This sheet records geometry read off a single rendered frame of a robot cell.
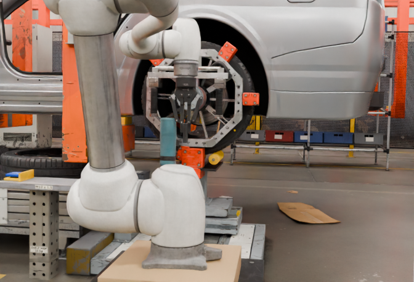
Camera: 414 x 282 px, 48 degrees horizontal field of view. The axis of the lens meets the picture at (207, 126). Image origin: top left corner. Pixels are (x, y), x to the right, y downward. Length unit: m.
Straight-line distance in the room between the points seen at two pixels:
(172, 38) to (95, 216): 0.68
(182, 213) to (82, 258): 1.11
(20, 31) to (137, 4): 4.60
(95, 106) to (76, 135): 1.12
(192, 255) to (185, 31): 0.78
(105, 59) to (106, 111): 0.14
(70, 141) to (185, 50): 0.93
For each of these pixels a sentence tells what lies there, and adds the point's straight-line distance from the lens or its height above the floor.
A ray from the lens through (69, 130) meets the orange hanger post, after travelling 2.36.
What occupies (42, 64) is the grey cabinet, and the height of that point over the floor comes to 1.34.
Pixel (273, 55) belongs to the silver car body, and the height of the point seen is 1.10.
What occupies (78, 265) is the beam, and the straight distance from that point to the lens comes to 2.36.
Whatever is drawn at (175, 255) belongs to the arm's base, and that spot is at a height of 0.41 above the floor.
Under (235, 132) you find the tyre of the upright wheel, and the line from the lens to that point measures 2.64.
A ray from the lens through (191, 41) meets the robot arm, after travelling 1.66.
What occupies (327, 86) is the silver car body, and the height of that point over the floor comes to 0.93.
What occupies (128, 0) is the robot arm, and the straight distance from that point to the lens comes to 1.14.
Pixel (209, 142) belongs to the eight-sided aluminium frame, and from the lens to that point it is 2.57.
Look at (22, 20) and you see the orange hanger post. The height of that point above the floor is 1.71.
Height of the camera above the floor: 0.83
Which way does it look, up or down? 3 degrees down
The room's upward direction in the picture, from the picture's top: 1 degrees clockwise
